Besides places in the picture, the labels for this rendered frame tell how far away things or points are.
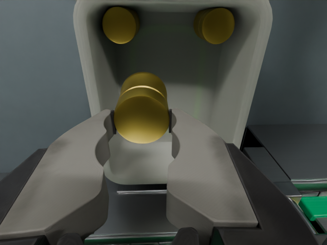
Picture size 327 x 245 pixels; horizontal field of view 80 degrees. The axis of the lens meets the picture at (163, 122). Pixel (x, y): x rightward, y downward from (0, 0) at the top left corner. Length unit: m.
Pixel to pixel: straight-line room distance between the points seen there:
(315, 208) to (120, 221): 0.24
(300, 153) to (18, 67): 0.40
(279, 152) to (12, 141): 0.41
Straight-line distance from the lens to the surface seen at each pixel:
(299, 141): 0.35
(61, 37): 0.31
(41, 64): 0.33
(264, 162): 0.28
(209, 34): 0.22
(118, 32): 0.22
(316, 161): 0.32
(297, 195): 0.25
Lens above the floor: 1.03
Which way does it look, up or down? 59 degrees down
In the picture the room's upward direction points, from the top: 175 degrees clockwise
